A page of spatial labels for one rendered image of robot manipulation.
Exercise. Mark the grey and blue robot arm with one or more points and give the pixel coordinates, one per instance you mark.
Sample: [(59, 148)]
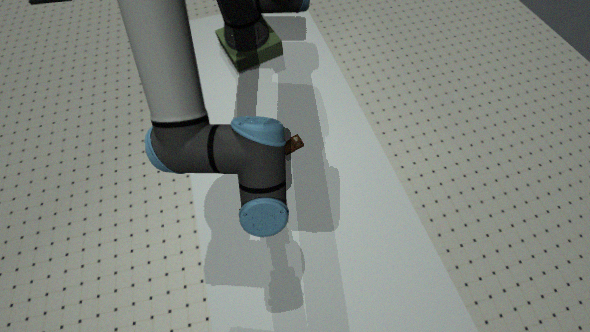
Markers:
[(181, 139)]

